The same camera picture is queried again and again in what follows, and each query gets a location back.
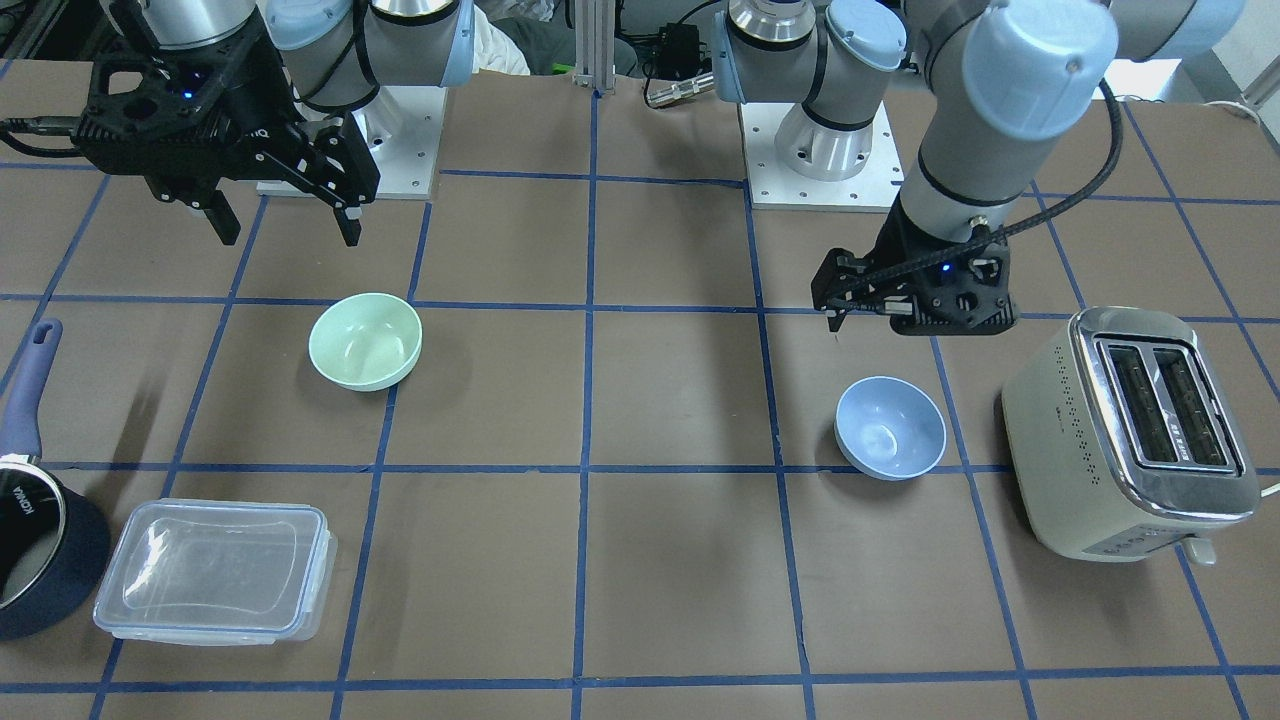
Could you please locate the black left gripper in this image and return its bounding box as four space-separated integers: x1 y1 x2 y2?
812 201 1019 336

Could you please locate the cream silver toaster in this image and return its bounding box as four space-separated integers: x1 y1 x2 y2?
1000 306 1265 566

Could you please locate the aluminium frame post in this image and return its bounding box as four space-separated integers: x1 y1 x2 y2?
572 0 616 97

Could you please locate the green bowl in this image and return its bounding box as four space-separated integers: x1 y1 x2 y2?
307 292 422 392

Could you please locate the dark blue saucepan with lid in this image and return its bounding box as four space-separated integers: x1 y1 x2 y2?
1 318 110 642

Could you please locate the blue bowl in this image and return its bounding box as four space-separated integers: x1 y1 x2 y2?
835 375 948 482

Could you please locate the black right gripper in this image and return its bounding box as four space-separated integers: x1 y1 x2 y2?
76 35 381 247

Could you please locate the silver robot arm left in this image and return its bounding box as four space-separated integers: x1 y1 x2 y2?
712 1 1244 336

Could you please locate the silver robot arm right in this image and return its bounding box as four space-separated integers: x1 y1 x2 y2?
69 1 479 247

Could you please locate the clear plastic food container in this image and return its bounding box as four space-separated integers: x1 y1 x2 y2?
93 498 338 647

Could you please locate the black power adapter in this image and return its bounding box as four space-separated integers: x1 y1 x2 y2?
641 23 703 81

